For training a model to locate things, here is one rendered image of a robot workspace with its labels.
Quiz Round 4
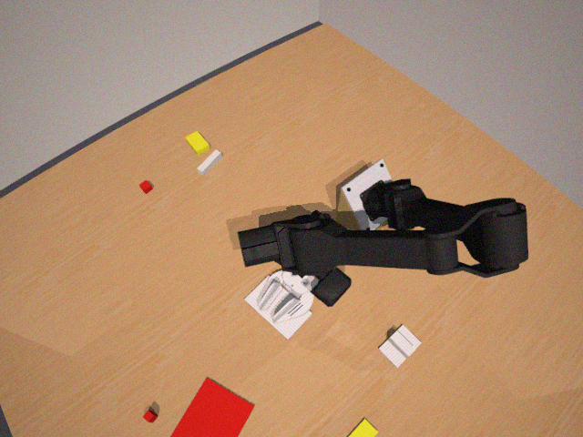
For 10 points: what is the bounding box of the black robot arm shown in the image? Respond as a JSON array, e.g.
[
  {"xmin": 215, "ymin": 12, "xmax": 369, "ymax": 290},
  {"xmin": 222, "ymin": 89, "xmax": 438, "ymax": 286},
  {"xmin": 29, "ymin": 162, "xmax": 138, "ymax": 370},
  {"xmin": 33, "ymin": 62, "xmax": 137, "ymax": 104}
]
[{"xmin": 237, "ymin": 178, "xmax": 528, "ymax": 278}]

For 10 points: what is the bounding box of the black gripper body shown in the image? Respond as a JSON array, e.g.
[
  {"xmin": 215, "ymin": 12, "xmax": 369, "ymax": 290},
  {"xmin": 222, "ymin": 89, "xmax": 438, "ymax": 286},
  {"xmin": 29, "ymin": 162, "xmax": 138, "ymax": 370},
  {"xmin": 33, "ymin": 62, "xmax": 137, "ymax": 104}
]
[{"xmin": 314, "ymin": 268, "xmax": 351, "ymax": 307}]

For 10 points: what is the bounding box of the red flat plate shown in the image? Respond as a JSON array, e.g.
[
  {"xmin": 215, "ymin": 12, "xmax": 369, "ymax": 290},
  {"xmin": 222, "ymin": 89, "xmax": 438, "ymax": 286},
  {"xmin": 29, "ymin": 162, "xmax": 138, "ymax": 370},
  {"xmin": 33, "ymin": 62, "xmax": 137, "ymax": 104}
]
[{"xmin": 171, "ymin": 378, "xmax": 254, "ymax": 437}]

